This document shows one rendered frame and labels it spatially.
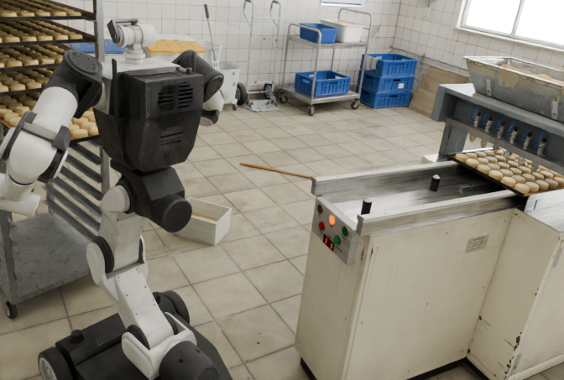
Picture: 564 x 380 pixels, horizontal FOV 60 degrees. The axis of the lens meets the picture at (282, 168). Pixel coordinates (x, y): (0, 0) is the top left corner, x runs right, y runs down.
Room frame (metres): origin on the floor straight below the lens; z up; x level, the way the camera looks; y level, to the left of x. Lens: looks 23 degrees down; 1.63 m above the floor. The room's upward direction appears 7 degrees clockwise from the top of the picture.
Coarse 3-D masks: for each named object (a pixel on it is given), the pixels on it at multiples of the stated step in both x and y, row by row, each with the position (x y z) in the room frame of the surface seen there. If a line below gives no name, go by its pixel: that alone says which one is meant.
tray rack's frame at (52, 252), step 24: (48, 216) 2.37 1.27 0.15; (24, 240) 2.12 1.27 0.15; (48, 240) 2.15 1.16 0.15; (72, 240) 2.17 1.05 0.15; (0, 264) 1.91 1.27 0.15; (24, 264) 1.93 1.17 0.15; (48, 264) 1.95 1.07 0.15; (72, 264) 1.97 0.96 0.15; (0, 288) 1.75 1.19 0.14; (24, 288) 1.76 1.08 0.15; (48, 288) 1.79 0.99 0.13
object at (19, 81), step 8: (0, 72) 1.98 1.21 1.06; (8, 72) 2.00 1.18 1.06; (16, 72) 2.02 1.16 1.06; (24, 72) 2.05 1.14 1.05; (32, 72) 2.04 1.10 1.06; (40, 72) 2.06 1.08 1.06; (48, 72) 2.07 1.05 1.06; (0, 80) 1.88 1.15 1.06; (8, 80) 1.89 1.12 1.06; (16, 80) 1.93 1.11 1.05; (24, 80) 1.91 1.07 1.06; (32, 80) 1.92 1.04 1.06; (40, 80) 1.94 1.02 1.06; (48, 80) 1.96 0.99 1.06; (0, 88) 1.77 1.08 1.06; (8, 88) 1.84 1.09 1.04; (16, 88) 1.81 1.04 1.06; (24, 88) 1.83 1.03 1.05; (32, 88) 1.85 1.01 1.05
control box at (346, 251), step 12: (324, 204) 1.56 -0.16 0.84; (324, 216) 1.54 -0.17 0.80; (336, 216) 1.48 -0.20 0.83; (312, 228) 1.59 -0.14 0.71; (336, 228) 1.47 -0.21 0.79; (348, 228) 1.42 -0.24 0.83; (348, 240) 1.41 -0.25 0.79; (336, 252) 1.45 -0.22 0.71; (348, 252) 1.40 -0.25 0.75; (348, 264) 1.40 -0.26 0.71
